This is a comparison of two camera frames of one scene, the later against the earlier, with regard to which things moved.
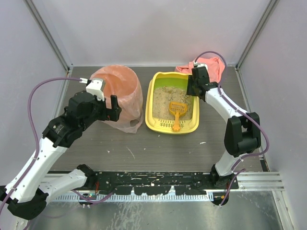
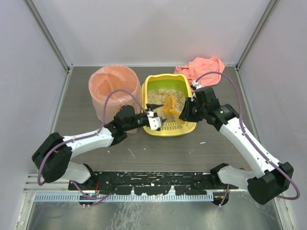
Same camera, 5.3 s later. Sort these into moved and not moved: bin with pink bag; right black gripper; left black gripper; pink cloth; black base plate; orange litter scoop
Moved: orange litter scoop; right black gripper; left black gripper
Not moved: pink cloth; bin with pink bag; black base plate
